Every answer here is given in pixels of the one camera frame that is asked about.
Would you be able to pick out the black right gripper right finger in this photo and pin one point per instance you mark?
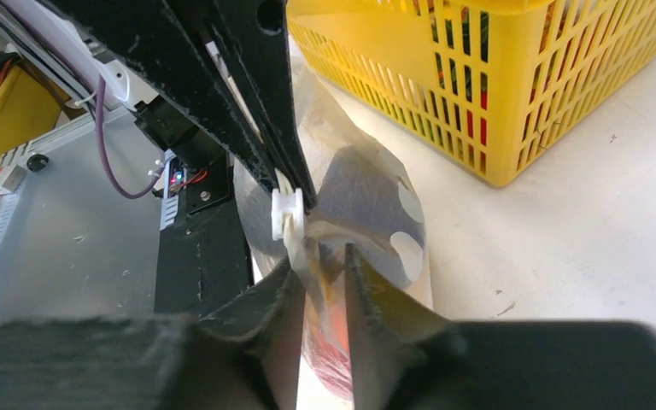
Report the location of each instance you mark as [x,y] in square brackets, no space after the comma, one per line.
[399,349]

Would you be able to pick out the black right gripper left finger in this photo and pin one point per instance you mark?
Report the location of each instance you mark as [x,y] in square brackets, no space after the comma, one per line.
[254,345]

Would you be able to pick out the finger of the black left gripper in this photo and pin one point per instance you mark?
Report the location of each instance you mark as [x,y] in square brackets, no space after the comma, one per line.
[194,54]
[266,85]

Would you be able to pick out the orange toy peach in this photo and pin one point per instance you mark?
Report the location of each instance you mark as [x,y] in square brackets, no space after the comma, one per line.
[326,342]

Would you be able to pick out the clear zip top bag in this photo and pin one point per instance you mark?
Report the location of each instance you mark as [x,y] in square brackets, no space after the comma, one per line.
[364,198]

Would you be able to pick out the yellow plastic shopping basket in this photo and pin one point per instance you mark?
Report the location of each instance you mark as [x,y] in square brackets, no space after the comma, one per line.
[490,84]

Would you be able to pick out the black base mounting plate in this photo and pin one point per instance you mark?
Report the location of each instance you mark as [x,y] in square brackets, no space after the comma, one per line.
[203,257]

